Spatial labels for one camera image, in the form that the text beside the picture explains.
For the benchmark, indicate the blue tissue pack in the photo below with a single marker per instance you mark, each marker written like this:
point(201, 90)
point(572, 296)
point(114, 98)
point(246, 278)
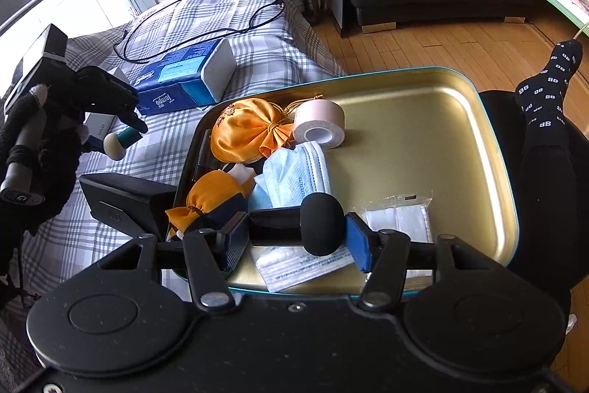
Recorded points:
point(184, 70)

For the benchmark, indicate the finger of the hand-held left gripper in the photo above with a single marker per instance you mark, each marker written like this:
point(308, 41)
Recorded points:
point(134, 121)
point(126, 98)

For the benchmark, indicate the blue face mask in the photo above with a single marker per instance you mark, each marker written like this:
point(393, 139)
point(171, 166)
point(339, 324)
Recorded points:
point(294, 176)

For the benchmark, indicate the packaged white face mask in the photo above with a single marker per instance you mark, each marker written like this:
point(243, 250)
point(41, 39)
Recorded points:
point(400, 215)
point(294, 271)

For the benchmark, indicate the orange and navy pouch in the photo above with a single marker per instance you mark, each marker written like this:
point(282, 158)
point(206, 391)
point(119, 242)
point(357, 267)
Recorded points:
point(211, 195)

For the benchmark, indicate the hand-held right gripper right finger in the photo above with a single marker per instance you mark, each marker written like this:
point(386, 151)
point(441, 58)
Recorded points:
point(356, 245)

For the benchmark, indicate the person's left hand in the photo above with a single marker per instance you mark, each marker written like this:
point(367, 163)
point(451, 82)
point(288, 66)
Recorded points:
point(64, 144)

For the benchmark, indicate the grey plaid blanket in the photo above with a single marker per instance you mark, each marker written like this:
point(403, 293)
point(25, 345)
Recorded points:
point(267, 52)

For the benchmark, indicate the person's leg in black sock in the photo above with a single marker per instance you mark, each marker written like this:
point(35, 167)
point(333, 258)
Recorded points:
point(545, 98)

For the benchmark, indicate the beige tape roll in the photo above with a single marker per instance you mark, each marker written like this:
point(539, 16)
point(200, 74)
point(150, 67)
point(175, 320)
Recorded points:
point(322, 114)

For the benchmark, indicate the white phone box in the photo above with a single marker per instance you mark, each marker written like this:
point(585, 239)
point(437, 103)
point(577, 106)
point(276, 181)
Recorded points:
point(99, 126)

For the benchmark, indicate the black foam-tipped microphone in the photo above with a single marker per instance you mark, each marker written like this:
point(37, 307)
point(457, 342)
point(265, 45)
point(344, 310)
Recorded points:
point(322, 227)

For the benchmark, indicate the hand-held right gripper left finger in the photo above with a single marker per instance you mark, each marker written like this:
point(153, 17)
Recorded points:
point(237, 243)

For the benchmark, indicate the orange satin pouch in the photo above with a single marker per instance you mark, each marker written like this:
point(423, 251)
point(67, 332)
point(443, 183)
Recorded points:
point(244, 130)

